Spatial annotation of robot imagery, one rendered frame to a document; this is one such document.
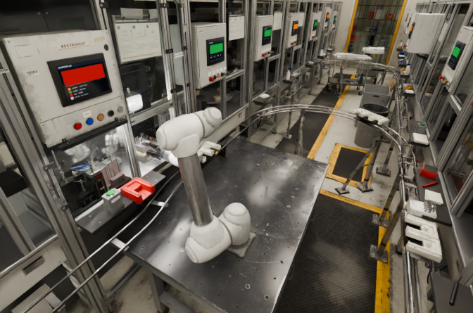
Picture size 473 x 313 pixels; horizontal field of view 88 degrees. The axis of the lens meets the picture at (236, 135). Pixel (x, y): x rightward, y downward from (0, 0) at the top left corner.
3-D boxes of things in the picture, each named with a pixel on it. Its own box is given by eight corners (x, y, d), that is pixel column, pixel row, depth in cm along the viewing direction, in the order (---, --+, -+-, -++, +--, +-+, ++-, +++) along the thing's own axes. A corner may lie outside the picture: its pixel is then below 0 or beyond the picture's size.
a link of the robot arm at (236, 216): (255, 235, 145) (257, 208, 135) (232, 253, 135) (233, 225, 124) (237, 219, 156) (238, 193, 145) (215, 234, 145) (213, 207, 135)
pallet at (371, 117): (350, 117, 287) (352, 109, 282) (357, 115, 293) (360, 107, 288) (379, 129, 259) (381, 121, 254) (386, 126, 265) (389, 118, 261)
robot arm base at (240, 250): (259, 231, 155) (259, 225, 152) (242, 259, 138) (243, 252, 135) (234, 219, 163) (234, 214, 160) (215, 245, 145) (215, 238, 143)
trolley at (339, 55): (327, 93, 610) (336, 53, 564) (324, 86, 658) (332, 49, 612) (364, 96, 596) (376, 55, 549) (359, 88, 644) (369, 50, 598)
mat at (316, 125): (308, 170, 325) (308, 169, 325) (267, 157, 350) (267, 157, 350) (355, 74, 776) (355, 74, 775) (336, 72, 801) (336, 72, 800)
